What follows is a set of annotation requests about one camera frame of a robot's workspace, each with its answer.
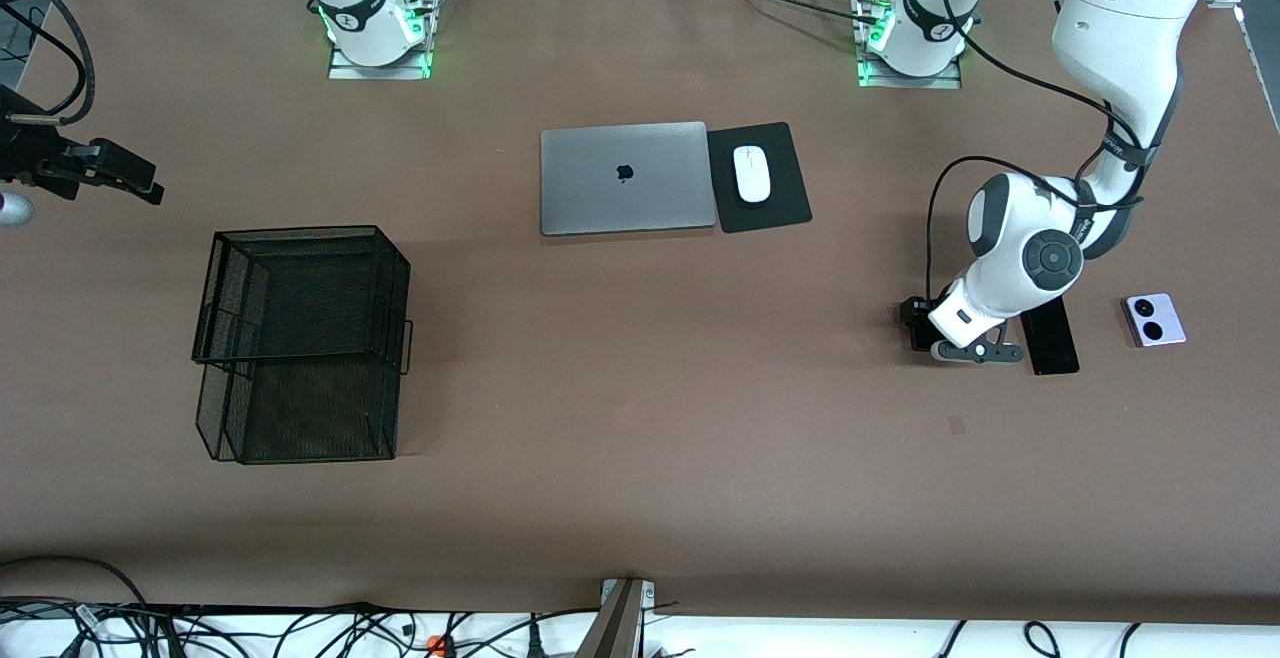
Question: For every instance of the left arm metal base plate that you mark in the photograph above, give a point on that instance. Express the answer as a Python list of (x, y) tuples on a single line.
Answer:
[(950, 83)]

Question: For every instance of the grey closed laptop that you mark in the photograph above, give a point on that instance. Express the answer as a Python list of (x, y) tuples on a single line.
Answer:
[(660, 178)]

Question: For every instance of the long black smartphone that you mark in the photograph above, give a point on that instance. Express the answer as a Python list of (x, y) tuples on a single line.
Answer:
[(1055, 348)]

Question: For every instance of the grey metal camera post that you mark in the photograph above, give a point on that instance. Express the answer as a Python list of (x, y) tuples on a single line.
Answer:
[(615, 628)]

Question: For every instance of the white computer mouse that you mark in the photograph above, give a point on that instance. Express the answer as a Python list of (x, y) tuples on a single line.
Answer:
[(752, 173)]

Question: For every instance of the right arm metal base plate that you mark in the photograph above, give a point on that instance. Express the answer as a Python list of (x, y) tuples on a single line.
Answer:
[(345, 71)]

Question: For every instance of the small black flip phone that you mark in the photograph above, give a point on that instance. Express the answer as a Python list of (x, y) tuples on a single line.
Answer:
[(922, 341)]

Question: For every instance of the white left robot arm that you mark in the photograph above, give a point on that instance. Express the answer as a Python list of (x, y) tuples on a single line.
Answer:
[(1120, 18)]

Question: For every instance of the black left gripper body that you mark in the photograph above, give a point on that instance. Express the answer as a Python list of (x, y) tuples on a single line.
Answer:
[(915, 323)]

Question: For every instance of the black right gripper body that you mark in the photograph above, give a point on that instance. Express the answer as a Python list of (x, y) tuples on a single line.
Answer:
[(22, 148)]

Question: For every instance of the black mouse pad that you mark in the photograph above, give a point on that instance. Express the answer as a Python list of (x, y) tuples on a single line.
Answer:
[(780, 208)]

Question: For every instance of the lavender flip phone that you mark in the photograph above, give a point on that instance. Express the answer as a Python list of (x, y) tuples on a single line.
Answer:
[(1155, 320)]

